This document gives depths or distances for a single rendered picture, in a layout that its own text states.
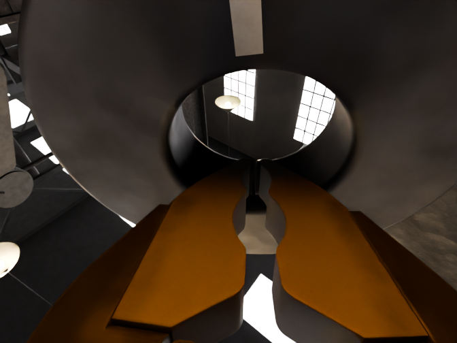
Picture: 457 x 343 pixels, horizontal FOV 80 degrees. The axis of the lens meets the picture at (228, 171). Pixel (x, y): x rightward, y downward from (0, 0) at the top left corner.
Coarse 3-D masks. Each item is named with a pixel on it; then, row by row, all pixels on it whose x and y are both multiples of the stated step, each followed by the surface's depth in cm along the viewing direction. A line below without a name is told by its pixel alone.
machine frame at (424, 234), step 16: (448, 192) 35; (432, 208) 37; (448, 208) 36; (400, 224) 42; (416, 224) 40; (432, 224) 39; (448, 224) 37; (400, 240) 44; (416, 240) 42; (432, 240) 40; (448, 240) 39; (416, 256) 44; (432, 256) 42; (448, 256) 40; (448, 272) 42
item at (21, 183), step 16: (0, 80) 190; (0, 96) 195; (0, 112) 198; (0, 128) 200; (0, 144) 204; (0, 160) 207; (0, 176) 212; (16, 176) 226; (0, 192) 208; (16, 192) 230
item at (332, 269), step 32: (256, 192) 12; (288, 192) 9; (320, 192) 9; (288, 224) 8; (320, 224) 8; (352, 224) 8; (288, 256) 7; (320, 256) 7; (352, 256) 7; (288, 288) 6; (320, 288) 6; (352, 288) 6; (384, 288) 6; (288, 320) 6; (320, 320) 6; (352, 320) 6; (384, 320) 6; (416, 320) 6
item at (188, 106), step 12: (0, 48) 1017; (0, 60) 1041; (12, 60) 997; (12, 72) 1077; (192, 96) 467; (192, 108) 481; (204, 108) 487; (192, 120) 478; (204, 120) 508; (192, 132) 499; (204, 132) 529
